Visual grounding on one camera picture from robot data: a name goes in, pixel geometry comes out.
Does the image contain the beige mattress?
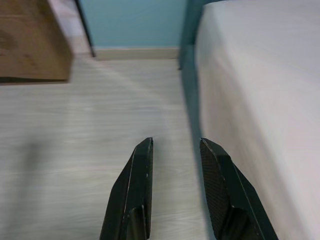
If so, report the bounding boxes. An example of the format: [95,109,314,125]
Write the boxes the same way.
[194,0,320,240]

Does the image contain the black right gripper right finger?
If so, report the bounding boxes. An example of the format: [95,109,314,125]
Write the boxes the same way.
[199,136,280,240]

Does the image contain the cream baseboard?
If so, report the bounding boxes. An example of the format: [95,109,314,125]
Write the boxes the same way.
[92,47,181,60]

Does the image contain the brown wooden cabinet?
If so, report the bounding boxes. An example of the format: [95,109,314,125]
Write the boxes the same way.
[0,0,73,83]

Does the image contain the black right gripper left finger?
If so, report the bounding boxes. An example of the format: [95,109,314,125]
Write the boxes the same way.
[99,136,154,240]

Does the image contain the black metal leg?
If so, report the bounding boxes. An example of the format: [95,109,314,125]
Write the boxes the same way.
[74,0,97,58]

